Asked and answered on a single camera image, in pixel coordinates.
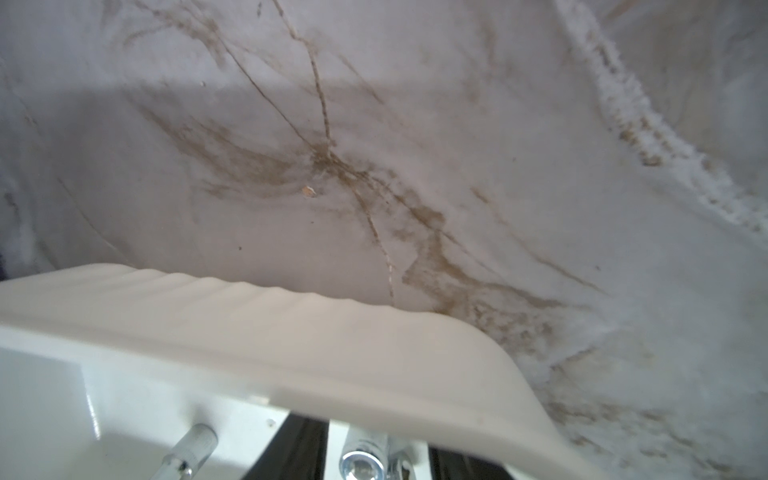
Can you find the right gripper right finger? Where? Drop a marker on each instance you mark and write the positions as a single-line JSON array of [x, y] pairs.
[[448, 465]]

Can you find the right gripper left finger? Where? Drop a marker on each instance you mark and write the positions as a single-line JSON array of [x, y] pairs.
[[296, 452]]

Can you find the chrome socket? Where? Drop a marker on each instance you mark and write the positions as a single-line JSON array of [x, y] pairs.
[[365, 455], [188, 455]]

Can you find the white plastic storage box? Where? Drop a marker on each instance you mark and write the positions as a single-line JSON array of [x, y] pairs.
[[420, 375]]

